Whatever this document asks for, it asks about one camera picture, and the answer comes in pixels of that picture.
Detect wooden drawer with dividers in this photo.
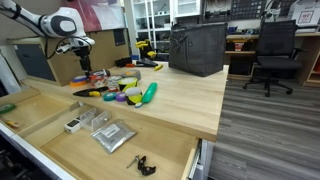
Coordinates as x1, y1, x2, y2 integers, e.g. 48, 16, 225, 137
18, 99, 201, 180

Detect maroon white board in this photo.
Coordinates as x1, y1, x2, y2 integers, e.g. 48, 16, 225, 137
64, 0, 126, 33

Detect black office chair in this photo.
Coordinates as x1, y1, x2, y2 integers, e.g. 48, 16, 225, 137
242, 19, 306, 98

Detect dark grey tote bag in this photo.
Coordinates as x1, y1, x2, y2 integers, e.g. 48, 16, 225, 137
168, 21, 229, 78

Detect yellow black bar clamps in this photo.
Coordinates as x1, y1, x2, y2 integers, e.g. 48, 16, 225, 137
134, 38, 158, 59

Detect grey duct tape roll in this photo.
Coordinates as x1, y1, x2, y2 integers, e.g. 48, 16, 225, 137
121, 68, 142, 81

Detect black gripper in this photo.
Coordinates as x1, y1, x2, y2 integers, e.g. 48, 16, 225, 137
73, 46, 92, 78

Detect metal drawer slide rail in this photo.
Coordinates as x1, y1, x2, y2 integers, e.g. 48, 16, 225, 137
188, 139, 209, 180

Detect wooden side desk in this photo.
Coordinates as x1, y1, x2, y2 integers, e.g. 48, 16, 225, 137
224, 31, 320, 88

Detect white leaning panel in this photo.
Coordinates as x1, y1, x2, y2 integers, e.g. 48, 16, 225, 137
0, 53, 22, 96

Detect large cardboard box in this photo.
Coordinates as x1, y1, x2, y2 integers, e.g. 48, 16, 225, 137
6, 28, 131, 86

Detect red white container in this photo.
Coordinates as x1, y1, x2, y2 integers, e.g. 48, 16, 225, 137
233, 41, 246, 52

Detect wide green tape roll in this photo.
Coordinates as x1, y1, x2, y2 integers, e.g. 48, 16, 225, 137
0, 103, 17, 115

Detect metal bolt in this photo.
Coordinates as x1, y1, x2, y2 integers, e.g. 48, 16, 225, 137
125, 154, 141, 169

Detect teal tape roll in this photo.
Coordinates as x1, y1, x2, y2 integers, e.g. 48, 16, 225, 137
102, 91, 118, 102

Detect black pegboard panel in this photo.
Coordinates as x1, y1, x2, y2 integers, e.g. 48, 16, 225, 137
229, 0, 268, 20

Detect clear plastic screw box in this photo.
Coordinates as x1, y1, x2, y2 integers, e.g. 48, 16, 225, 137
83, 110, 112, 132

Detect silver antistatic bag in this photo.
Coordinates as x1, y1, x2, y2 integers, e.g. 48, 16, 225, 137
90, 119, 138, 154

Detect black clamp mount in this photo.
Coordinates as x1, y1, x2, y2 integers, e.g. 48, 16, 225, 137
137, 155, 157, 176

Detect white box red print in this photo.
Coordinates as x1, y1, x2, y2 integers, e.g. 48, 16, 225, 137
289, 0, 320, 26

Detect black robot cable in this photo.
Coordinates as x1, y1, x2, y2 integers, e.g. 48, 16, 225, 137
44, 35, 73, 61

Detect purple tape roll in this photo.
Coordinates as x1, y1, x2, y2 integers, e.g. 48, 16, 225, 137
115, 91, 128, 103

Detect small black box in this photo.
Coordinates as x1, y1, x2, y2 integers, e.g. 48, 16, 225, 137
114, 56, 133, 67

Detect green cylinder tool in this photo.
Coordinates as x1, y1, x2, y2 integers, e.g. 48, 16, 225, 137
141, 81, 158, 104

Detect black flat tool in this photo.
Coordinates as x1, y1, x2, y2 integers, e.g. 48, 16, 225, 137
134, 57, 159, 68

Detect white shelving unit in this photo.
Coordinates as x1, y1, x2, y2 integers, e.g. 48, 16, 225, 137
123, 0, 204, 56

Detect white handheld meter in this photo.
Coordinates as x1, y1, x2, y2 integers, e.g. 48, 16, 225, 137
63, 106, 98, 134

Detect transparent tape roll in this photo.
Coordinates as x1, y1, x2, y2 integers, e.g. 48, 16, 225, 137
107, 75, 124, 92

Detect yellow orange handheld tool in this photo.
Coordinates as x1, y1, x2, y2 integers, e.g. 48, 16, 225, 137
4, 119, 23, 129

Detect orange tape roll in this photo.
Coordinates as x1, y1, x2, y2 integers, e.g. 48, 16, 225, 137
69, 78, 90, 88

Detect blue tape roll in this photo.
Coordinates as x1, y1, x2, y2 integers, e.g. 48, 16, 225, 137
72, 75, 88, 83

